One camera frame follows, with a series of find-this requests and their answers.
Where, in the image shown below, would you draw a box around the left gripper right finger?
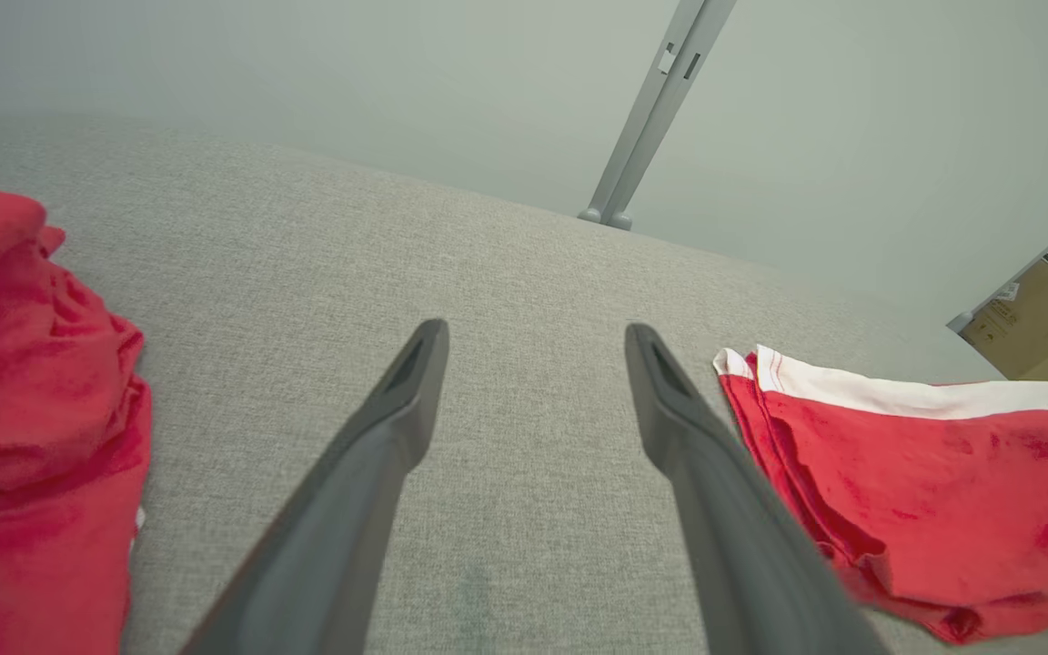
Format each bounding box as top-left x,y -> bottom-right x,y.
623,322 -> 889,655

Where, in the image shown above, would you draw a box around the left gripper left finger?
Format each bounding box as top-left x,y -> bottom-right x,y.
183,317 -> 451,655

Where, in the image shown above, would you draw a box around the red shorts with white stripe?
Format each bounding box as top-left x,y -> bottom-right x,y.
713,344 -> 1048,645

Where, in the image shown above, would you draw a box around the red jersey with white trim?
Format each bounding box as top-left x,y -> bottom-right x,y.
0,186 -> 154,655

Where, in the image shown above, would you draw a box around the grey fabric sofa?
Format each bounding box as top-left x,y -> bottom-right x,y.
0,114 -> 1048,655

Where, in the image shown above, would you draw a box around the brown cardboard box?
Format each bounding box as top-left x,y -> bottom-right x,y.
959,253 -> 1048,385

